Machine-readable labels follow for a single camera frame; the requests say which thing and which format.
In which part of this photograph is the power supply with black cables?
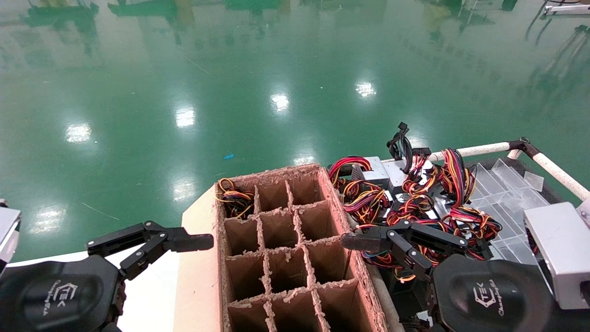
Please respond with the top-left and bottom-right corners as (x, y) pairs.
(386, 122), (435, 194)

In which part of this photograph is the power supply with red cables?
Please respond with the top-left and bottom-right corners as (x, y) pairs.
(327, 155), (391, 190)

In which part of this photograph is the brown divided cardboard box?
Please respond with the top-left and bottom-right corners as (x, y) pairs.
(173, 162), (390, 332)

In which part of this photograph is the white metal floor stand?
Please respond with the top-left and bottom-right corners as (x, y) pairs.
(543, 4), (590, 17)

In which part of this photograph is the clear plastic divider tray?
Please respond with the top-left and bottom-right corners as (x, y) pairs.
(468, 158), (554, 266)

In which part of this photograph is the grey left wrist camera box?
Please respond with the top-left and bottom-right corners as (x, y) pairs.
(0, 199), (22, 273)

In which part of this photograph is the white label sign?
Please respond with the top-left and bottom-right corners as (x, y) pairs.
(576, 197), (590, 229)

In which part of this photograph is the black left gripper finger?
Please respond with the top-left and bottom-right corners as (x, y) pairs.
(87, 220), (214, 281)

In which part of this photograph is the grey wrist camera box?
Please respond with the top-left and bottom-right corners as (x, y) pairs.
(0, 199), (22, 273)
(524, 202), (590, 310)

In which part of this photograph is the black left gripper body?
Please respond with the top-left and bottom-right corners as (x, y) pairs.
(0, 255), (126, 332)

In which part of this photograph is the white cart rail pipe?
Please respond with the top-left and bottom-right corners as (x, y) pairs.
(350, 217), (406, 332)
(530, 151), (590, 202)
(383, 142), (512, 163)

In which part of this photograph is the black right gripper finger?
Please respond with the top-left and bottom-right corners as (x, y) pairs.
(340, 219), (469, 281)

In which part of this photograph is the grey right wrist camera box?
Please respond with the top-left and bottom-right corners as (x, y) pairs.
(524, 202), (590, 310)

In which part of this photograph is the black pipe corner joint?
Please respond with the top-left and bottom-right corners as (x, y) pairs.
(506, 136), (541, 160)

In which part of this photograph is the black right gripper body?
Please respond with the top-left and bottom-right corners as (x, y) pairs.
(431, 254), (556, 332)

